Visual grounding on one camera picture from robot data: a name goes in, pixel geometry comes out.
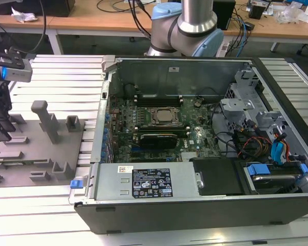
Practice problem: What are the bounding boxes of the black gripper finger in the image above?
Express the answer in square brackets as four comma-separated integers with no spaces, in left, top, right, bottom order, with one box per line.
[0,83,16,142]

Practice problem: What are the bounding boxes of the black RAM slot bank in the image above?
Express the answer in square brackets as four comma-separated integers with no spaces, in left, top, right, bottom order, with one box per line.
[134,92,184,108]
[133,124,191,134]

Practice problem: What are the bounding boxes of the installed RAM stick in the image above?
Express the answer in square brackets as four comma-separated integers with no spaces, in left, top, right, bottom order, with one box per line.
[138,93,182,99]

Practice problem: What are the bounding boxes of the grey parts rack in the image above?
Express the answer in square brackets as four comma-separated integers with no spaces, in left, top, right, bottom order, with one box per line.
[0,100,86,190]

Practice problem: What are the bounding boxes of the crumpled white paper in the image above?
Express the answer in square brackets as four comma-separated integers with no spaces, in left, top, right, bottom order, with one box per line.
[11,7,39,24]

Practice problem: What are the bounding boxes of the large black box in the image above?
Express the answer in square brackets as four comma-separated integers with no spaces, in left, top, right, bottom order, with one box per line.
[12,0,75,18]

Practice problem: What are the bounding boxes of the grey power supply with label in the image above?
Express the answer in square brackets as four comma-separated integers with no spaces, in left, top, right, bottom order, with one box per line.
[94,161,206,202]

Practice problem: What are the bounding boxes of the black graphics card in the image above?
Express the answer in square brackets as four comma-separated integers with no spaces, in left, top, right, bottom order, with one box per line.
[139,132,178,150]

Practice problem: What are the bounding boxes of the CPU socket with metal cover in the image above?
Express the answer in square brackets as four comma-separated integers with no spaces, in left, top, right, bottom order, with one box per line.
[147,107,183,127]

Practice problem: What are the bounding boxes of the green motherboard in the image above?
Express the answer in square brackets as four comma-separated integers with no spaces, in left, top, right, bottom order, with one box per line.
[109,96,221,162]

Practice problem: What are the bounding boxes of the silver chipset heatsink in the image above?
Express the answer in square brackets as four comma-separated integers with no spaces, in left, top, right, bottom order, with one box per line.
[181,152,199,161]

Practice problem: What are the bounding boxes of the black open PC case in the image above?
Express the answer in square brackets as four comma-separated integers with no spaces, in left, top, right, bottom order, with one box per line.
[69,55,308,235]

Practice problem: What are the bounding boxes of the white power strip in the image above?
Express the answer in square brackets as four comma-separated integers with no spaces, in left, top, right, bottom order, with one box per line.
[216,41,230,57]

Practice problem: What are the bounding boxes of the black plastic shroud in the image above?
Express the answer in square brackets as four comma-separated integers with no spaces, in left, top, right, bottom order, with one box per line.
[189,157,244,196]

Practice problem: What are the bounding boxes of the black speaker box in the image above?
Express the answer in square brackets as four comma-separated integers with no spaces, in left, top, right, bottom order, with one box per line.
[213,0,237,31]

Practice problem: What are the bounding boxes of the grey metal drive cage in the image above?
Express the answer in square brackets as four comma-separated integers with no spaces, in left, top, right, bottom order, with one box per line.
[219,68,291,140]

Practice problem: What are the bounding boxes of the blue disk carrier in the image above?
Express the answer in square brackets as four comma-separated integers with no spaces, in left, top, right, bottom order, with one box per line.
[245,163,307,194]

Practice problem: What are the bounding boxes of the small black box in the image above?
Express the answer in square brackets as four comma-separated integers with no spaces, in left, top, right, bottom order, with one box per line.
[248,5,267,19]

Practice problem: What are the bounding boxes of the clear plastic bags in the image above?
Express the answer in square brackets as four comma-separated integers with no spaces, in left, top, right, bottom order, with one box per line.
[274,3,308,25]

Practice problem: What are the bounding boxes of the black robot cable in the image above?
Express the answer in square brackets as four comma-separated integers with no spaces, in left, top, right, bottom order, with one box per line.
[0,0,47,55]

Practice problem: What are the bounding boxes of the black desk cable loops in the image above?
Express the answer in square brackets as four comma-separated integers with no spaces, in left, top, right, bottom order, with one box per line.
[96,0,155,39]

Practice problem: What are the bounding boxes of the black looped case wire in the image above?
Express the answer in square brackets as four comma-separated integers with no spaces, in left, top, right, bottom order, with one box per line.
[210,104,239,157]

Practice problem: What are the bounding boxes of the blue hanging cable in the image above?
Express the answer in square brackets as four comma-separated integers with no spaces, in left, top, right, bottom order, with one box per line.
[239,19,249,57]

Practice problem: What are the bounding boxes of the red yellow wire bundle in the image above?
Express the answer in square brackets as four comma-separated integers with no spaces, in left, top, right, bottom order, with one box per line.
[239,136,273,157]

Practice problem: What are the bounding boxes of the blue flat data cable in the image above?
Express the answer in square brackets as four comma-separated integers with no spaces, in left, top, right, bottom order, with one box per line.
[271,141,286,165]

